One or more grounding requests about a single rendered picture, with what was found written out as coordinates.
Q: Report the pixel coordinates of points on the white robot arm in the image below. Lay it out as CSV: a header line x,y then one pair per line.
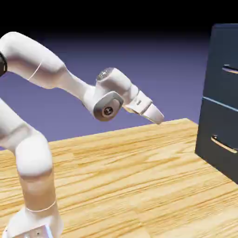
x,y
46,70

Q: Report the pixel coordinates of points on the dark blue cabinet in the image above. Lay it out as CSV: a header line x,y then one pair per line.
x,y
219,111

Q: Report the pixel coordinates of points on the dark blue drawer front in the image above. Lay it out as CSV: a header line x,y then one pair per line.
x,y
221,81
217,130

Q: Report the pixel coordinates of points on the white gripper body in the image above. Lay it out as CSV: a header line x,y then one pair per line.
x,y
153,112

